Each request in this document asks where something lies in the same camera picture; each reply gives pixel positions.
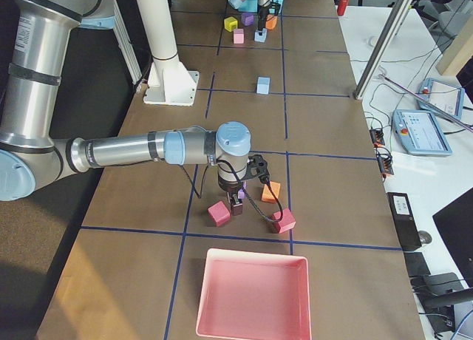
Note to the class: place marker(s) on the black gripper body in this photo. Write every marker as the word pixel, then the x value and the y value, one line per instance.
pixel 261 17
pixel 230 188

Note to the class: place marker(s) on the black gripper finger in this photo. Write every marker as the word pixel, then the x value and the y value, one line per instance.
pixel 229 199
pixel 236 205
pixel 260 26

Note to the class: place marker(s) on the light blue block group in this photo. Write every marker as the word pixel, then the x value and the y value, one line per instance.
pixel 263 85
pixel 260 39

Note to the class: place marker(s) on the orange foam block left group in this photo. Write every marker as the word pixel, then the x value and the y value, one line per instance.
pixel 271 22

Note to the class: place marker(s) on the orange foam block group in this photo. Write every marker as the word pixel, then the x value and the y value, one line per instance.
pixel 271 22
pixel 271 193

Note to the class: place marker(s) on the purple foam block right group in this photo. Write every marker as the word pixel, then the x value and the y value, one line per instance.
pixel 241 193

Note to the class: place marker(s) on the purple foam block group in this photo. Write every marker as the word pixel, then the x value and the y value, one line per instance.
pixel 247 19
pixel 241 193

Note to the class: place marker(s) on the purple foam block left group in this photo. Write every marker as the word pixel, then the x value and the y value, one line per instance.
pixel 247 19

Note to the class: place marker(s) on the blue plastic bin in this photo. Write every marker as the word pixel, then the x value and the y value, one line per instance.
pixel 251 3

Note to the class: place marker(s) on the crimson foam block near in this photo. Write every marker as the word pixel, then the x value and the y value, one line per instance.
pixel 219 213

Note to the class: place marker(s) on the crimson foam block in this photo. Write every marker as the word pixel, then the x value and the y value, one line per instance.
pixel 219 213
pixel 283 221

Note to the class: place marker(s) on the pink foam block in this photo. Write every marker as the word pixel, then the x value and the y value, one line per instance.
pixel 238 36

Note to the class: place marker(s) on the yellow foam block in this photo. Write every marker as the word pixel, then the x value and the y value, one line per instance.
pixel 230 24

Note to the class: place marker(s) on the orange foam block right group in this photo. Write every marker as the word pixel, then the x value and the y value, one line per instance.
pixel 271 193

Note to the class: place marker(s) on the crimson foam block far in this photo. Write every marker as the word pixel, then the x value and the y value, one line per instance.
pixel 283 221

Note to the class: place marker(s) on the pink plastic tray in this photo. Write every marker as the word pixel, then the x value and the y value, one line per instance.
pixel 249 295

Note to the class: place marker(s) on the orange black connector strip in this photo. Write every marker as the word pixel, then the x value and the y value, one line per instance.
pixel 382 153

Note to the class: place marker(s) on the black power box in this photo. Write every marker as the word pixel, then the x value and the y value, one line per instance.
pixel 404 221

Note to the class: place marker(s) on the black computer mouse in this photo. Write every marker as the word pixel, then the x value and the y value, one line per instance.
pixel 424 237

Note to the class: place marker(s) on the near teach pendant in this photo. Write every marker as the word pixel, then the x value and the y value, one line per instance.
pixel 419 133

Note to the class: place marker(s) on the teach pendant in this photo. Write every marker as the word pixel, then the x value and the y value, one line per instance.
pixel 419 133
pixel 447 97

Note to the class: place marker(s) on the far teach pendant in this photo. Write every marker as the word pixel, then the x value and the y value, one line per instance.
pixel 447 97

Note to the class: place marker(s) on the black monitor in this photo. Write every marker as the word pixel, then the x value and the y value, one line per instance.
pixel 454 224

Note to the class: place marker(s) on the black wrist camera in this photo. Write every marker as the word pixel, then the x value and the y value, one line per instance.
pixel 257 167
pixel 274 8

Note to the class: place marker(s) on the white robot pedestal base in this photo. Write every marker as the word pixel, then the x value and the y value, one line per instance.
pixel 169 82

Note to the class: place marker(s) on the aluminium frame post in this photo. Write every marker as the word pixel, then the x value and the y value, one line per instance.
pixel 395 19

